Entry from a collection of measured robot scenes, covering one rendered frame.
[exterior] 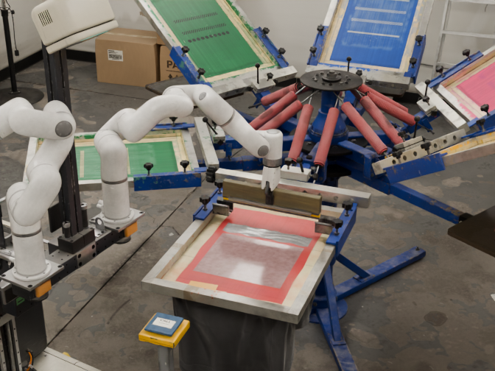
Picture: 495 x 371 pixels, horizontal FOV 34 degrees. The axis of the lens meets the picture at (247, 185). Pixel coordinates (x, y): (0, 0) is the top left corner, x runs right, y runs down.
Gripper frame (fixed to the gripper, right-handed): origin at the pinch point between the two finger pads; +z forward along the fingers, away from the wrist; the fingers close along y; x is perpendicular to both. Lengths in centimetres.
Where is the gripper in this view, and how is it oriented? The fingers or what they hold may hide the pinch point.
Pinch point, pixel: (271, 197)
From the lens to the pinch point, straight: 327.1
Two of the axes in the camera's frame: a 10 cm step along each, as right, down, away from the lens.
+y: -3.5, 4.1, -8.4
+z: -0.1, 8.9, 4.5
